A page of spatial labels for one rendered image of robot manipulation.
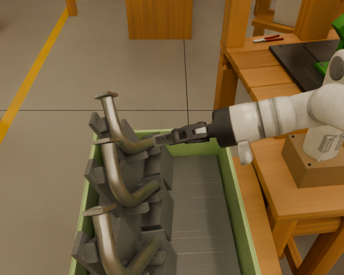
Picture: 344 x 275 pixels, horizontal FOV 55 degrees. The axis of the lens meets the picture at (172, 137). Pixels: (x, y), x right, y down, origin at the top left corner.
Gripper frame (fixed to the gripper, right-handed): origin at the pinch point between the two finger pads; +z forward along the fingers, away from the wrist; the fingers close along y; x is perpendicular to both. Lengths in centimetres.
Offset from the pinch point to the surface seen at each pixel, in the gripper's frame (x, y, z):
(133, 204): 12.2, -4.9, 11.3
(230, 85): -27, -113, -8
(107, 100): -13.1, -10.3, 15.4
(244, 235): 25.6, -18.3, -9.8
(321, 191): 23, -46, -32
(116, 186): 7.2, 0.6, 11.8
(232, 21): -51, -87, -16
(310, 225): 34, -50, -27
